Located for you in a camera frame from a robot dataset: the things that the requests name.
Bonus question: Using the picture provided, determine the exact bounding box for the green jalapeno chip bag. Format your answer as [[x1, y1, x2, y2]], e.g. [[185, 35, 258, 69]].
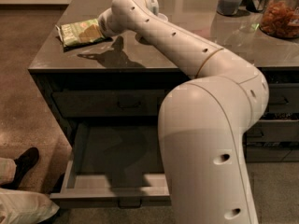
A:
[[56, 19, 107, 49]]

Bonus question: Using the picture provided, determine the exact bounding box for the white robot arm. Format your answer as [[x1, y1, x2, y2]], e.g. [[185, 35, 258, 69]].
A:
[[98, 0, 269, 224]]

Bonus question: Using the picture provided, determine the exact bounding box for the open grey middle drawer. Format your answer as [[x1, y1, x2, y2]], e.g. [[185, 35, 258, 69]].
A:
[[50, 123, 171, 208]]

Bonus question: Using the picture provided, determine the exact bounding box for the grey top left drawer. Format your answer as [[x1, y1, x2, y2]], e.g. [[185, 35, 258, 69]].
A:
[[52, 90, 166, 118]]

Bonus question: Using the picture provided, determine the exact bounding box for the grey bottom right drawer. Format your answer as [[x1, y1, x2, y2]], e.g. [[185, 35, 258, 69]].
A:
[[245, 142, 299, 162]]

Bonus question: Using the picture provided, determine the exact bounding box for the grey middle right drawer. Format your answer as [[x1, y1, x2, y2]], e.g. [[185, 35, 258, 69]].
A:
[[246, 113, 299, 142]]

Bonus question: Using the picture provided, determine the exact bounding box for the grey kitchen island cabinet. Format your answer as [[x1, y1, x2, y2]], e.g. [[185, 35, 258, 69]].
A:
[[27, 0, 299, 163]]

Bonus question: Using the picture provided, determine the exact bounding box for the white ceramic bowl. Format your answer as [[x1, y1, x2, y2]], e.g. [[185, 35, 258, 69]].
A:
[[158, 13, 168, 21]]

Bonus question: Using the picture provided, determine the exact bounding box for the black shoe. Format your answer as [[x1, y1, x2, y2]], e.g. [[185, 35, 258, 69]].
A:
[[1, 147, 39, 189]]

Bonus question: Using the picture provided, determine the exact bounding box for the beige trouser leg upper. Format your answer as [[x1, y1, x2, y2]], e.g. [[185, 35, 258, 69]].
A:
[[0, 158, 17, 185]]

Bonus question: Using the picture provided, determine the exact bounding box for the beige trouser leg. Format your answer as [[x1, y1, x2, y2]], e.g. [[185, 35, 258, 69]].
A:
[[0, 189, 59, 224], [0, 158, 17, 185]]

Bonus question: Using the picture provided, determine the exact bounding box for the glass jar with snacks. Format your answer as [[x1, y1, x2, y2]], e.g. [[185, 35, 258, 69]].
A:
[[260, 0, 299, 39]]

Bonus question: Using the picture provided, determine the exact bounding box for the beige trouser leg lower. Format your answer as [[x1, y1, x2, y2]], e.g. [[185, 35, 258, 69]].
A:
[[0, 189, 59, 224]]

